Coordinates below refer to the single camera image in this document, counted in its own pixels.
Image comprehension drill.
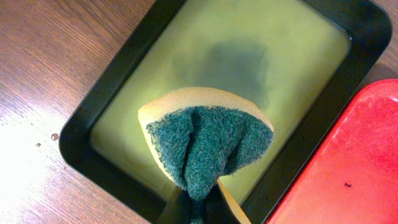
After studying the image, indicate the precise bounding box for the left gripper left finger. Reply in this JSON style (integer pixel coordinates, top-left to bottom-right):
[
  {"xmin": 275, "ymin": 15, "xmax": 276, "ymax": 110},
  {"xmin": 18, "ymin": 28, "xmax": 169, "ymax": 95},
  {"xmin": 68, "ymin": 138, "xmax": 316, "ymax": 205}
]
[{"xmin": 157, "ymin": 187, "xmax": 192, "ymax": 224}]

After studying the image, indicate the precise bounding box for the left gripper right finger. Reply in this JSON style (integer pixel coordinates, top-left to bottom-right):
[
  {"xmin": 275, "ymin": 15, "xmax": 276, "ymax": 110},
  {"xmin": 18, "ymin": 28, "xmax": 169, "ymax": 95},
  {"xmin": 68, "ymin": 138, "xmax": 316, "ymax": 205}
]
[{"xmin": 203, "ymin": 185, "xmax": 239, "ymax": 224}]

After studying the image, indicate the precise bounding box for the green yellow sponge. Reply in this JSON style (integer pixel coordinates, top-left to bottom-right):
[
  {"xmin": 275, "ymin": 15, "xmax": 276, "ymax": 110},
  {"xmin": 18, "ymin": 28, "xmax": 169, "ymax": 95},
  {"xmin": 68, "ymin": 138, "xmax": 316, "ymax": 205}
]
[{"xmin": 137, "ymin": 87, "xmax": 274, "ymax": 223}]

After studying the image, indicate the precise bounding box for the red plastic tray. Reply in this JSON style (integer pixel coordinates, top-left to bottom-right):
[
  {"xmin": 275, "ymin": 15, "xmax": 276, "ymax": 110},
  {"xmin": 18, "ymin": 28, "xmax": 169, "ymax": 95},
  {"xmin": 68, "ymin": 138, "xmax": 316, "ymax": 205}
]
[{"xmin": 268, "ymin": 79, "xmax": 397, "ymax": 223}]

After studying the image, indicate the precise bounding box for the black rectangular tray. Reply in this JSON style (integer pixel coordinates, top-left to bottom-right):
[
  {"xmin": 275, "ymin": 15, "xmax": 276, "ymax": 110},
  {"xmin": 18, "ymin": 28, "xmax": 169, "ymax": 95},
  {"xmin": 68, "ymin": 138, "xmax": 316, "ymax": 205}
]
[{"xmin": 59, "ymin": 1, "xmax": 392, "ymax": 223}]

